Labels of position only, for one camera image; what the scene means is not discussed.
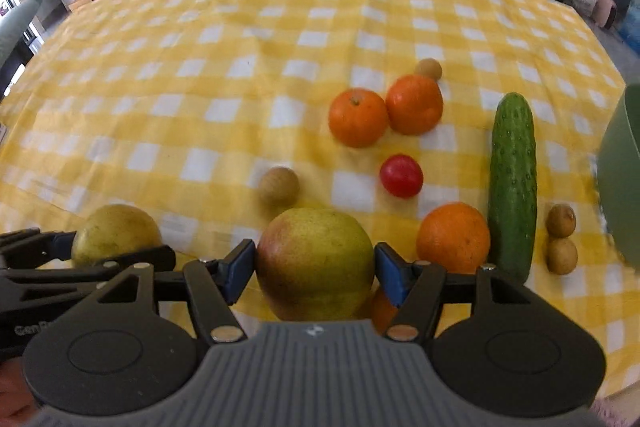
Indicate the grey green chair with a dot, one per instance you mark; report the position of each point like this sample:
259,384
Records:
15,27

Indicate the yellow green pear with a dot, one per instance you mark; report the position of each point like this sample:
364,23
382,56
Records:
115,229

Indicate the yellow checkered tablecloth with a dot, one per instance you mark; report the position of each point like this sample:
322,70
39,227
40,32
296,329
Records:
200,72

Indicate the green cucumber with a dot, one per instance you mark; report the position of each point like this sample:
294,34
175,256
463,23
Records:
512,187

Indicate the pink heater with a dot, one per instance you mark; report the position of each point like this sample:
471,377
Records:
605,11

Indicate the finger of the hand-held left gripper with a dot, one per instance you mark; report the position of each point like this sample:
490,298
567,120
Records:
35,243
150,256

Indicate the large green red apple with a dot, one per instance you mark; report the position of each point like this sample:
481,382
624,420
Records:
315,257

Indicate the orange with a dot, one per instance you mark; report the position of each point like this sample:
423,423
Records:
453,238
415,106
358,118
382,313

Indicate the green bowl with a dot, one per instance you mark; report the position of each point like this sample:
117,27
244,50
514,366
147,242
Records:
622,177

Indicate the red tomato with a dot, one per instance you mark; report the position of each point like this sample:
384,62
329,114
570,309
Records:
401,177

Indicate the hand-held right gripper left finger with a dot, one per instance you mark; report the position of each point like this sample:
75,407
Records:
239,268

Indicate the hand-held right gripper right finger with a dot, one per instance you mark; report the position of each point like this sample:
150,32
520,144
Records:
389,274

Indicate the person's left hand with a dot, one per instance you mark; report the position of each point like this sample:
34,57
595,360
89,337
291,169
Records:
15,394

